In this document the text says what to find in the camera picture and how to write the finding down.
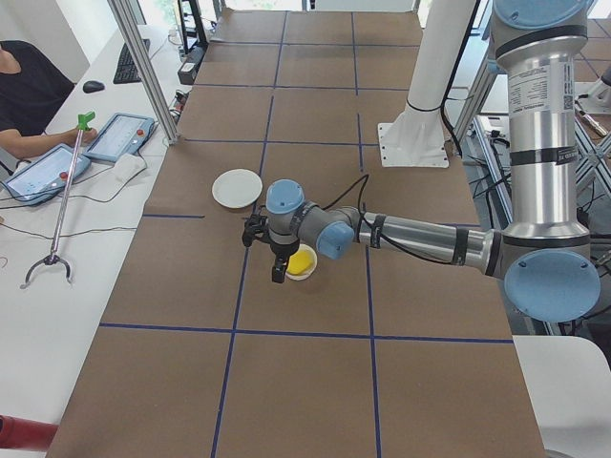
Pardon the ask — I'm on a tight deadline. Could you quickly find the green handled reacher grabber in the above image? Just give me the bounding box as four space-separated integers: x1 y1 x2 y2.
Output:
20 111 95 289

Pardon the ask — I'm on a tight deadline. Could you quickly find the white folded cloth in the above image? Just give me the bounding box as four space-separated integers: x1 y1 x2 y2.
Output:
112 154 147 183

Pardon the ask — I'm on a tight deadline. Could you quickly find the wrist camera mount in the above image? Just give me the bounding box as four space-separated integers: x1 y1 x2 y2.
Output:
242 213 270 248

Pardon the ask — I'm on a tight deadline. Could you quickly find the white bowl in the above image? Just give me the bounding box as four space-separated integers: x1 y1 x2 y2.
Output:
286 243 318 281

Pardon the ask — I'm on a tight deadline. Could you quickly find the black keyboard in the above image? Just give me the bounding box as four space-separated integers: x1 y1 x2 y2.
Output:
113 43 141 85

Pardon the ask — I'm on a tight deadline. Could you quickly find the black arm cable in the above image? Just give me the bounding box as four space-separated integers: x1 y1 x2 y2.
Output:
322 173 459 264

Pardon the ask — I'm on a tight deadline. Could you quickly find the black computer mouse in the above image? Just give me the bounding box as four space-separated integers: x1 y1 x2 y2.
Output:
82 80 105 94

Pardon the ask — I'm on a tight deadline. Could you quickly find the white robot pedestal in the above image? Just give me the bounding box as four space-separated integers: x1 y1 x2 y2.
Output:
378 0 478 168

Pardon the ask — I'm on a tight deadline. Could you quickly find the far teach pendant tablet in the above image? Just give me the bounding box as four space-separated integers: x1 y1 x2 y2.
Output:
84 113 155 162

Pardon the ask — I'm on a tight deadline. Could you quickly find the near teach pendant tablet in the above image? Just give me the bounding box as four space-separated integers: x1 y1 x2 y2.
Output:
2 144 73 205

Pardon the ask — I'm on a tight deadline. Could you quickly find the yellow lemon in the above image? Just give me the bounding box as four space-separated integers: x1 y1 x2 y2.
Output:
286 250 313 276

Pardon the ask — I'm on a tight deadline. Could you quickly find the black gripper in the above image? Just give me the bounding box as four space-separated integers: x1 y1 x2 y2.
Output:
270 239 299 283

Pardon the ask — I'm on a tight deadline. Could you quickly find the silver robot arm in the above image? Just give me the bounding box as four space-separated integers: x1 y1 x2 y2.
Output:
263 1 600 323

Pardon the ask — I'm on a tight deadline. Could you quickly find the black mini computer box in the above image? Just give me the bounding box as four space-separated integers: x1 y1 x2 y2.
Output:
178 46 207 85

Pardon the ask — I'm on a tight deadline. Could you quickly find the white plate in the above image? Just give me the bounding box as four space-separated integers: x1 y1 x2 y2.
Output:
212 169 263 209

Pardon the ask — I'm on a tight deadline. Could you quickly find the person in black shirt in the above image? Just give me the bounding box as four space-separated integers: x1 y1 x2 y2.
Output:
1 40 78 159

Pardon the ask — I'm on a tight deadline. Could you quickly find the red fire extinguisher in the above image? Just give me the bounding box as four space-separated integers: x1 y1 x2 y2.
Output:
0 415 58 452

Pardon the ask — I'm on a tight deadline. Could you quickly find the aluminium frame post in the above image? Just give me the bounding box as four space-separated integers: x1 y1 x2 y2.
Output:
108 0 179 145

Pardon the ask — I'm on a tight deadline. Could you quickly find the teach pendant tablet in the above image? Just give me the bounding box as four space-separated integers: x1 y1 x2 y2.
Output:
84 113 155 162
2 144 73 205

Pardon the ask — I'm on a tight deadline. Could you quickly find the brown paper table mat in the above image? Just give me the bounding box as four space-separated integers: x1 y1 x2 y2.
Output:
50 11 543 457

